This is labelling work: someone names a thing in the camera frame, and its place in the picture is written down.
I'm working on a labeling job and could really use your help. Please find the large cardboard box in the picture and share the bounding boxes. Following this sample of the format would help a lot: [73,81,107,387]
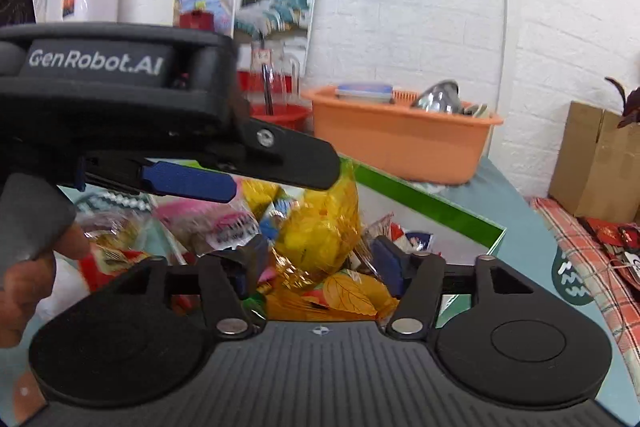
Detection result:
[548,101,640,224]

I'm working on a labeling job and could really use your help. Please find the dried dark red plant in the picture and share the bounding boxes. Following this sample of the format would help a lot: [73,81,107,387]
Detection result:
[604,77,640,128]

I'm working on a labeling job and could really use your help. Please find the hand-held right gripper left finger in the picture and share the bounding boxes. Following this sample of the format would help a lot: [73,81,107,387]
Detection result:
[107,234,273,342]

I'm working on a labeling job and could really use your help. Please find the red packets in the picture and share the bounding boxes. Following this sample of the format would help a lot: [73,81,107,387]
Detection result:
[580,217,640,293]

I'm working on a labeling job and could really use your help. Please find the clear bag of yellow candies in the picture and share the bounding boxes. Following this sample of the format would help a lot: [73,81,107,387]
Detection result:
[240,157,363,290]

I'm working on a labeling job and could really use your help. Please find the red thermos jug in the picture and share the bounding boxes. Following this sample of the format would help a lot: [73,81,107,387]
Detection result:
[179,10,217,31]

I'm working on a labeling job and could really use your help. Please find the printed teal tablecloth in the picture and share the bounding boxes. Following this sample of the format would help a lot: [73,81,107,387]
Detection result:
[0,157,640,427]

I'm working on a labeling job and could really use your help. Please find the person's left hand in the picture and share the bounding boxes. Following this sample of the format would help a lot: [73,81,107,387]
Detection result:
[0,224,93,350]

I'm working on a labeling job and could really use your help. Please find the red plastic basket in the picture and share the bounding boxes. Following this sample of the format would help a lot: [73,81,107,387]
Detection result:
[247,103,311,135]

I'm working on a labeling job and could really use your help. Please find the green white cardboard box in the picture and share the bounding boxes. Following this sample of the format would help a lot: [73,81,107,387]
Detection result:
[340,157,507,330]

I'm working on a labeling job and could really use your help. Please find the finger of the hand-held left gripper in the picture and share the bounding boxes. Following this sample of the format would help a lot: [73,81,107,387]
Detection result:
[82,152,238,204]
[200,99,342,191]

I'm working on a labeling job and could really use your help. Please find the metal bowl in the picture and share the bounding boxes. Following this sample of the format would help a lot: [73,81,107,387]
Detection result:
[412,79,463,115]

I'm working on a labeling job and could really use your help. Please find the red white blue snack packet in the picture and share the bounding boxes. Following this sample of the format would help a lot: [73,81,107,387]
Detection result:
[360,217,443,268]

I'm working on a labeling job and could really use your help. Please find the dark stick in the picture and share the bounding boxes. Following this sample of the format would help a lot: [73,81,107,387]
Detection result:
[261,29,275,115]

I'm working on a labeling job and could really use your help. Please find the yellow leaf print snack bag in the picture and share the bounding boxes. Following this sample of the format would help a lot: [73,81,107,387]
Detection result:
[265,271,401,323]

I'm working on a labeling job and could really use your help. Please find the red snack bag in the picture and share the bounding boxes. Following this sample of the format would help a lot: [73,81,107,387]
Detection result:
[80,244,166,293]

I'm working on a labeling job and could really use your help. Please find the plaid cloth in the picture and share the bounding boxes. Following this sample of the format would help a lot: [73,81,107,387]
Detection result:
[530,196,640,360]

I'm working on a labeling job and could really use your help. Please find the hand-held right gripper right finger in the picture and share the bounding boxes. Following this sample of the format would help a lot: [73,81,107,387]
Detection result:
[372,236,538,342]

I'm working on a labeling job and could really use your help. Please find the pink snack packet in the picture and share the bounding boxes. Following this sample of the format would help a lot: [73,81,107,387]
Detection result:
[152,199,261,255]

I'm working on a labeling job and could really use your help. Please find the bedding wall poster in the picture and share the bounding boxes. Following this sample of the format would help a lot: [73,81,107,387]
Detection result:
[172,0,319,58]

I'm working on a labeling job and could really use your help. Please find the glass pitcher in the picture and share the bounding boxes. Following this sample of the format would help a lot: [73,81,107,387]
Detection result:
[250,39,303,108]

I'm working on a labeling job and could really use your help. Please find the orange plastic basin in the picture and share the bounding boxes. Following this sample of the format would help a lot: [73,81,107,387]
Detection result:
[300,84,505,186]

